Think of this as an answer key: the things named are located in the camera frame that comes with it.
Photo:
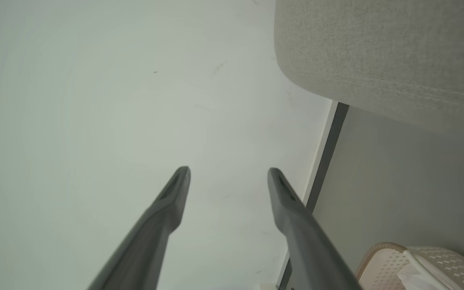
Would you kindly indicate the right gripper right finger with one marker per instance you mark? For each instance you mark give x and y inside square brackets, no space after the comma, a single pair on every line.
[308,245]

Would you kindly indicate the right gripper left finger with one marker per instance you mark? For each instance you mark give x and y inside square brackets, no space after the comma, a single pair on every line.
[155,233]

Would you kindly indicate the grey fabric cushion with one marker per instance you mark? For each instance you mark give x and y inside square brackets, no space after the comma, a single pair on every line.
[377,48]

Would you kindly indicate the cream perforated laundry basket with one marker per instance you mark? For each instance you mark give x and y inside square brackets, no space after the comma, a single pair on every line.
[453,262]

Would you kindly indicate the red and white garment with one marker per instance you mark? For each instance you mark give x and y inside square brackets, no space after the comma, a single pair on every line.
[411,280]

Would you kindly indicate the white baseboard with dark strip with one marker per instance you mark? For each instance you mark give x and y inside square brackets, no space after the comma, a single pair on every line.
[327,155]

